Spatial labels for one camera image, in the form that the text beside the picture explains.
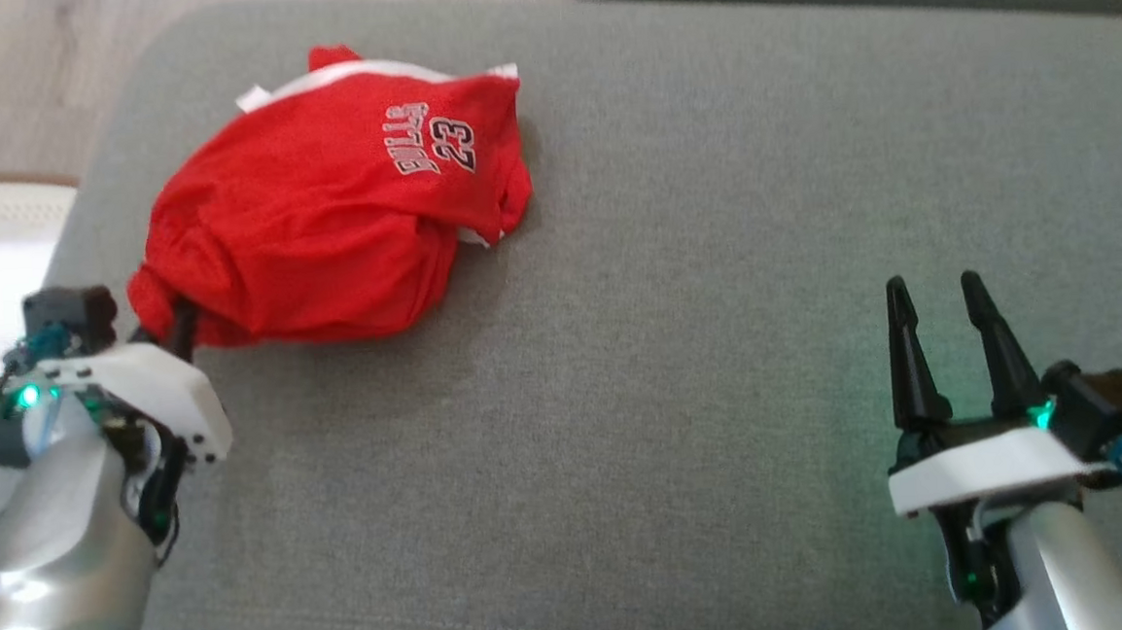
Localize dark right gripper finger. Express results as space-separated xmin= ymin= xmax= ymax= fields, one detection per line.
xmin=959 ymin=265 xmax=1051 ymax=425
xmin=884 ymin=272 xmax=955 ymax=434

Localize left cable with blue connector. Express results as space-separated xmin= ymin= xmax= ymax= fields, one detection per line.
xmin=0 ymin=324 xmax=74 ymax=379

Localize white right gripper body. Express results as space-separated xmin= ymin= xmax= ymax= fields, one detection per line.
xmin=884 ymin=406 xmax=1118 ymax=532

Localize red Bulls 23 shorts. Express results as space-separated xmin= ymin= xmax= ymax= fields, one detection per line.
xmin=112 ymin=33 xmax=542 ymax=357

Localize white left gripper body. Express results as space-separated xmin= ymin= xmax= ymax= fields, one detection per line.
xmin=37 ymin=335 xmax=240 ymax=554

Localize large grey sofa seat cushion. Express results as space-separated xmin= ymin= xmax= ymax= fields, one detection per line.
xmin=17 ymin=0 xmax=1122 ymax=630

